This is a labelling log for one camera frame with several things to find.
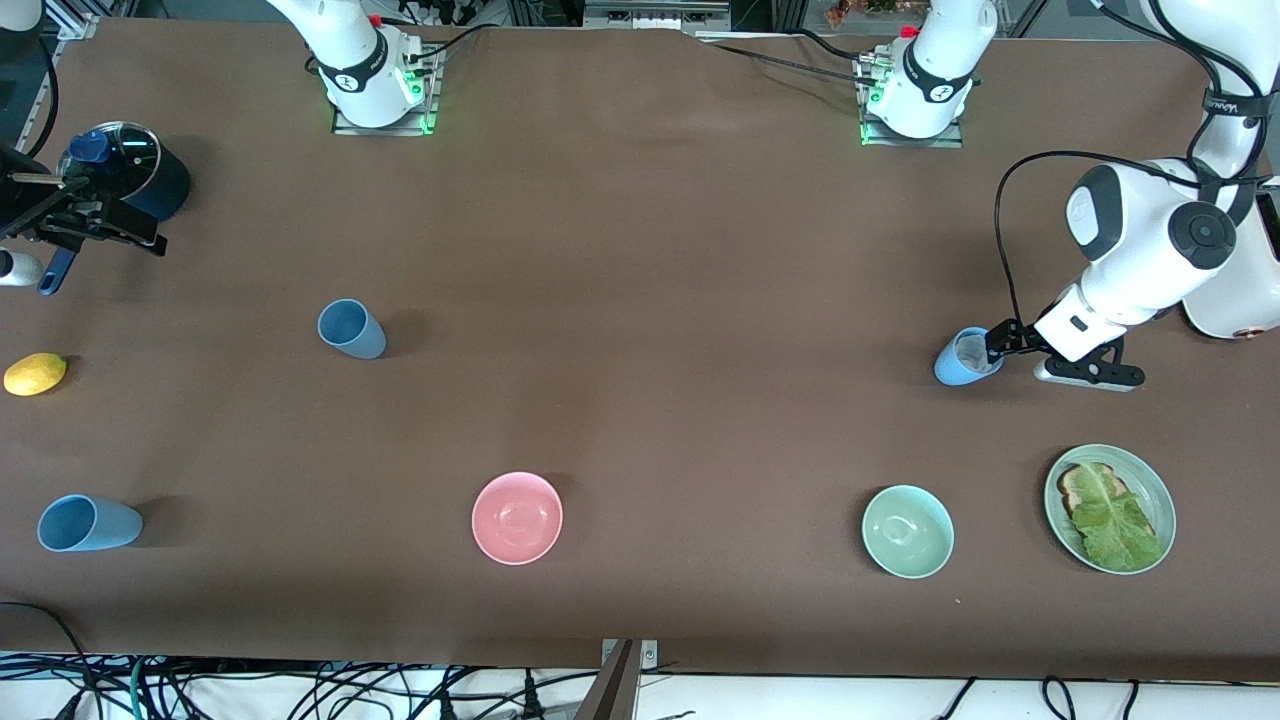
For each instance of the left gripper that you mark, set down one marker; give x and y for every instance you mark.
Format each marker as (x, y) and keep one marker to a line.
(1012, 339)

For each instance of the white paper wad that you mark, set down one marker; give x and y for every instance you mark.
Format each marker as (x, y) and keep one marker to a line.
(968, 352)

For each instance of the blue plastic cup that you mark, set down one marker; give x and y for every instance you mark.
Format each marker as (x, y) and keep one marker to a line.
(355, 335)
(950, 372)
(100, 525)

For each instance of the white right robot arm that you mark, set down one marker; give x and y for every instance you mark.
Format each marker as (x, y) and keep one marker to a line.
(350, 50)

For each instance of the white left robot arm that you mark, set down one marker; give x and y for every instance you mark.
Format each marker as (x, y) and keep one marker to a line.
(1140, 250)

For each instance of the dark blue saucepan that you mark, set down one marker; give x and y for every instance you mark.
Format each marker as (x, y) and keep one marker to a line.
(170, 185)

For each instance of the glass lid blue knob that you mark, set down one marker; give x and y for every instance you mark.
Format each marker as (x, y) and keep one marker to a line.
(135, 150)

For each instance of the toast slice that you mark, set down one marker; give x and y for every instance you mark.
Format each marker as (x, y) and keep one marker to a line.
(1070, 490)

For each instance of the yellow lemon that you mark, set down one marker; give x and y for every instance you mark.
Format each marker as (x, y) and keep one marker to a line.
(35, 374)

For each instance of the mint green plate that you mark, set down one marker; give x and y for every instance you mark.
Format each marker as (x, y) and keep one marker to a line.
(1152, 492)

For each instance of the green lettuce leaf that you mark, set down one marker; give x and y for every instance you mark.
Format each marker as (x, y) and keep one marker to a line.
(1110, 525)

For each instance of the mint green bowl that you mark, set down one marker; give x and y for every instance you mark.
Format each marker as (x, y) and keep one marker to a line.
(908, 531)

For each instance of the white toaster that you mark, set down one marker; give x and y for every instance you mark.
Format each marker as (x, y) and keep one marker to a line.
(1240, 320)

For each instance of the orange brown plant decoration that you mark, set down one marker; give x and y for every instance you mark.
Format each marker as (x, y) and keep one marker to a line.
(850, 12)

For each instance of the grey power strip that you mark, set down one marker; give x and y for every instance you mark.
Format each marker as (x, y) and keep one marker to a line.
(650, 15)

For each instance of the pink bowl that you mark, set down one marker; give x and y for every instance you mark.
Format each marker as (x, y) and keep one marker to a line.
(517, 518)

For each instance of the grey metal pole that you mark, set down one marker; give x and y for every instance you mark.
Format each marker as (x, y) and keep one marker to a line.
(612, 695)

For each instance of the aluminium frame rail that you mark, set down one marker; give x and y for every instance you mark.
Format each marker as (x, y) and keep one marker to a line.
(78, 40)

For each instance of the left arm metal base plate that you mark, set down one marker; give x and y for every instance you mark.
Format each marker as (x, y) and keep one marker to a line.
(950, 140)

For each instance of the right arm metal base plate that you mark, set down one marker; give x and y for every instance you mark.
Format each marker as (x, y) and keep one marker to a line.
(428, 100)

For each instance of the small metal table bracket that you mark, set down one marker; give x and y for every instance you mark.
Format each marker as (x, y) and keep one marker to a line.
(650, 655)

